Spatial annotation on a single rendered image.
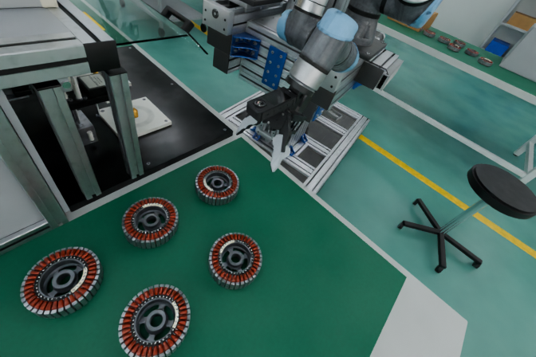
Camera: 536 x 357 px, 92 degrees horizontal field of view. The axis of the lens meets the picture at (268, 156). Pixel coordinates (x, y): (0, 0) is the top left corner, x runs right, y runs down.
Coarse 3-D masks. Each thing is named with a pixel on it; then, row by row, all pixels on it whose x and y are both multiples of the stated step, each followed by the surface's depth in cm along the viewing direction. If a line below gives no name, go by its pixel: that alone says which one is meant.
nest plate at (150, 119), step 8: (136, 104) 80; (144, 104) 81; (152, 104) 82; (104, 112) 75; (144, 112) 79; (152, 112) 80; (160, 112) 80; (104, 120) 73; (112, 120) 73; (136, 120) 76; (144, 120) 76; (152, 120) 77; (160, 120) 78; (168, 120) 79; (112, 128) 71; (136, 128) 73; (144, 128) 74; (152, 128) 75
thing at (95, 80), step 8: (80, 80) 61; (88, 80) 62; (96, 80) 62; (80, 88) 62; (88, 88) 60; (96, 88) 61; (104, 88) 62; (72, 96) 60; (88, 96) 61; (96, 96) 62; (104, 96) 63; (72, 104) 59; (80, 104) 60; (88, 104) 61; (72, 112) 63; (80, 120) 63
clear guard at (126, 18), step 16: (80, 0) 58; (96, 0) 60; (112, 0) 62; (128, 0) 64; (96, 16) 55; (112, 16) 56; (128, 16) 58; (144, 16) 60; (160, 16) 62; (112, 32) 51; (128, 32) 53; (144, 32) 55; (160, 32) 56; (176, 32) 58
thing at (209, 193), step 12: (204, 168) 69; (216, 168) 69; (228, 168) 71; (204, 180) 66; (216, 180) 68; (228, 180) 69; (204, 192) 63; (216, 192) 64; (228, 192) 65; (216, 204) 64
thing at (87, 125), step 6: (78, 114) 67; (84, 114) 67; (84, 120) 65; (78, 126) 64; (84, 126) 64; (90, 126) 65; (84, 132) 64; (84, 138) 65; (96, 138) 68; (84, 144) 66
